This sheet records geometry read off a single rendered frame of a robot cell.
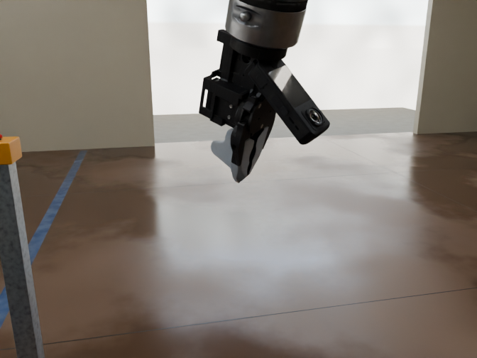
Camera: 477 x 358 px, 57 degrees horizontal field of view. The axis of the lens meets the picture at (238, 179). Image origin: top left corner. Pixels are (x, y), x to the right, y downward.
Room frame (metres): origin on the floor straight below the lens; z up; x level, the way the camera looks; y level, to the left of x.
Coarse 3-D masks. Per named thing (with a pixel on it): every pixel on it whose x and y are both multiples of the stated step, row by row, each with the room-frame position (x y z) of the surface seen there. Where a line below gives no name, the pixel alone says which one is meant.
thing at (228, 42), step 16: (224, 32) 0.57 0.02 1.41; (224, 48) 0.59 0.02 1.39; (240, 48) 0.54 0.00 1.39; (256, 48) 0.53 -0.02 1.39; (224, 64) 0.57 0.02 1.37; (240, 64) 0.57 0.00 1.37; (208, 80) 0.57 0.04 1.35; (224, 80) 0.58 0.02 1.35; (240, 80) 0.57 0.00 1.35; (208, 96) 0.59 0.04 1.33; (224, 96) 0.56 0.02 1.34; (240, 96) 0.55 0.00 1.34; (256, 96) 0.55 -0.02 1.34; (208, 112) 0.58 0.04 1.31; (224, 112) 0.58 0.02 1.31; (240, 112) 0.55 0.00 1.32; (256, 112) 0.55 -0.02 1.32; (272, 112) 0.60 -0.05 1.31; (256, 128) 0.57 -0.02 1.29
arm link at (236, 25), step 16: (240, 16) 0.51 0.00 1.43; (256, 16) 0.51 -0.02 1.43; (272, 16) 0.50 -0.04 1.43; (288, 16) 0.51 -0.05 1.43; (304, 16) 0.54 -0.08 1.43; (240, 32) 0.52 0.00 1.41; (256, 32) 0.51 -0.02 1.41; (272, 32) 0.51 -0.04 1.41; (288, 32) 0.52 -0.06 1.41; (272, 48) 0.52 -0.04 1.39
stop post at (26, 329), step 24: (0, 144) 1.50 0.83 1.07; (0, 168) 1.51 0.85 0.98; (0, 192) 1.51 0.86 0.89; (0, 216) 1.51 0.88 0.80; (0, 240) 1.51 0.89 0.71; (24, 240) 1.56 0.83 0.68; (24, 264) 1.52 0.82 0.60; (24, 288) 1.52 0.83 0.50; (24, 312) 1.51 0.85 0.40; (24, 336) 1.51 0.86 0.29
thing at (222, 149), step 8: (232, 128) 0.59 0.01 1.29; (216, 144) 0.61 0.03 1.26; (224, 144) 0.60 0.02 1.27; (248, 144) 0.58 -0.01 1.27; (216, 152) 0.61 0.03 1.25; (224, 152) 0.60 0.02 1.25; (232, 152) 0.59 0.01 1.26; (248, 152) 0.59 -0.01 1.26; (224, 160) 0.61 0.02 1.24; (248, 160) 0.60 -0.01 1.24; (232, 168) 0.59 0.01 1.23; (240, 168) 0.58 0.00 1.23; (240, 176) 0.60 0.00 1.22
